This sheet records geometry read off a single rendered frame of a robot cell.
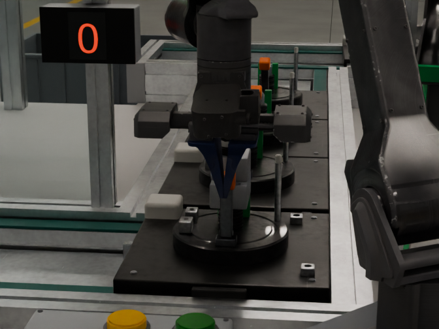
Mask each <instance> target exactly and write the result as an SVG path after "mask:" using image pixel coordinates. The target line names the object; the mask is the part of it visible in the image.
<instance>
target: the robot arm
mask: <svg viewBox="0 0 439 329"><path fill-rule="evenodd" d="M338 2H339V6H340V12H341V17H342V23H343V26H344V33H345V37H346V44H347V47H348V53H349V57H350V64H351V70H352V75H353V81H354V84H355V91H356V95H357V101H358V105H359V111H360V115H361V122H362V126H363V137H362V139H361V142H360V144H359V147H358V150H357V153H356V155H355V158H354V159H348V160H347V161H346V165H345V169H344V173H345V177H346V181H347V184H348V189H349V192H350V212H351V214H352V219H353V228H354V233H355V243H356V248H357V256H358V259H359V265H360V267H362V268H364V269H365V270H366V272H365V277H366V278H368V279H369V280H373V281H378V305H377V318H376V325H375V326H373V327H371V328H368V329H439V243H437V244H433V245H426V246H422V247H415V248H411V249H404V250H400V249H399V246H400V245H406V244H411V243H417V242H425V241H429V240H436V239H439V130H438V129H437V128H436V127H435V126H434V125H433V124H432V122H431V121H430V119H429V115H428V113H427V107H426V103H425V97H424V93H423V87H422V83H421V77H420V73H419V67H418V64H417V58H416V54H415V48H414V42H413V38H412V32H411V27H410V21H409V17H408V11H407V8H406V2H405V0H338ZM256 17H258V11H257V9H256V7H255V6H254V5H253V4H252V3H251V2H250V1H249V0H172V1H171V2H170V4H169V6H168V7H167V11H166V13H165V25H166V27H167V30H168V32H169V33H170V34H171V36H173V37H174V38H175V39H177V40H179V41H181V42H184V43H186V44H188V45H191V46H194V47H196V48H197V85H196V88H195V91H194V94H193V103H192V106H191V112H181V111H178V106H177V102H146V103H145V104H144V105H143V106H142V107H141V108H140V110H139V111H138V112H137V113H136V114H135V118H134V119H133V120H134V137H137V138H160V139H162V138H163V137H164V136H166V135H167V134H168V133H169V132H170V130H171V129H188V132H189V140H188V141H187V143H188V145H189V146H191V147H196V148H198V149H199V151H200V152H201V153H202V154H203V156H204V158H205V160H206V162H207V164H208V167H209V169H210V171H211V174H212V177H213V180H214V183H215V186H216V189H217V191H218V194H219V197H220V198H227V197H228V194H229V191H230V188H231V185H232V182H233V178H234V176H235V172H236V169H237V166H238V164H239V162H240V160H241V158H242V156H243V154H244V152H245V150H246V149H248V148H255V147H256V146H257V141H258V139H259V131H273V135H274V136H275V137H276V138H277V139H278V140H279V141H280V142H298V143H306V142H310V141H311V138H312V136H311V130H312V115H313V113H312V111H311V109H309V107H307V106H305V105H302V106H299V105H281V104H279V105H276V108H275V111H274V114H261V99H260V93H259V89H251V52H252V18H256ZM221 138H224V139H226V140H230V141H229V143H228V153H227V164H226V169H225V177H224V169H223V155H222V148H221Z"/></svg>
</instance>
